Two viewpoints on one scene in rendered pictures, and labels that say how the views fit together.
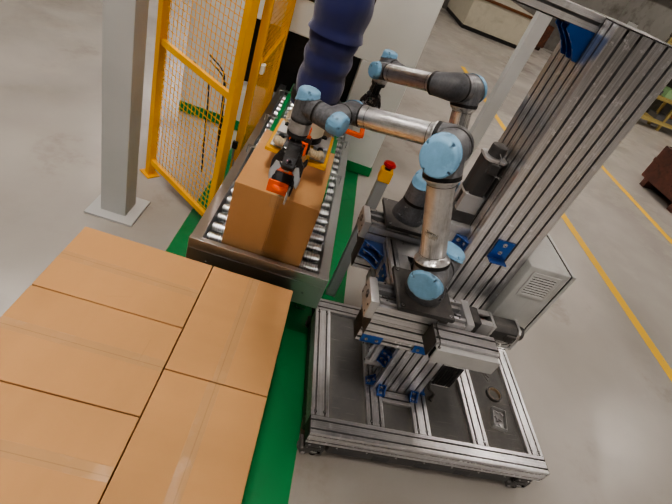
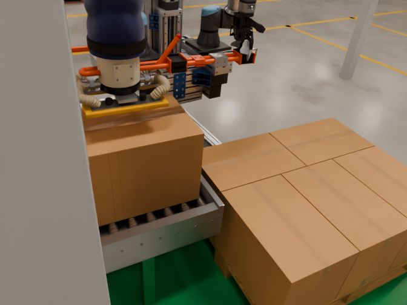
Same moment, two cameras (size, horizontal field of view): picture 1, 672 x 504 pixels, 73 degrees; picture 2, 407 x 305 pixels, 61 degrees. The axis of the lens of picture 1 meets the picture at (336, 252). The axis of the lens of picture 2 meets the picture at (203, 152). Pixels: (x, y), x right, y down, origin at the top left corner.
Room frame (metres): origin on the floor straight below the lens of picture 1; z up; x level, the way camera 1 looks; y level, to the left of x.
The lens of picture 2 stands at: (2.11, 1.75, 1.78)
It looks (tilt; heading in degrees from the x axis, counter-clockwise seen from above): 36 degrees down; 249
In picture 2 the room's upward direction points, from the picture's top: 5 degrees clockwise
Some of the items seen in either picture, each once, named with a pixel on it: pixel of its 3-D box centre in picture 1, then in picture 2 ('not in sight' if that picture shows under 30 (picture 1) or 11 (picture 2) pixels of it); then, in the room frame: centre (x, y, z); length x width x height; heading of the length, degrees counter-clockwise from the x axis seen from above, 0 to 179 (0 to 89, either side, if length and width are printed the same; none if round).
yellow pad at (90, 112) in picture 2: (283, 133); (126, 101); (1.98, 0.46, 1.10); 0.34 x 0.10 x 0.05; 8
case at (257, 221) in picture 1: (280, 198); (128, 157); (1.98, 0.38, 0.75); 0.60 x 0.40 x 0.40; 8
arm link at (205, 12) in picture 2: (443, 261); (211, 17); (1.34, -0.36, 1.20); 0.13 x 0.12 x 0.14; 162
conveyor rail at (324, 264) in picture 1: (338, 181); not in sight; (2.85, 0.19, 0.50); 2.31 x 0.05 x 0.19; 9
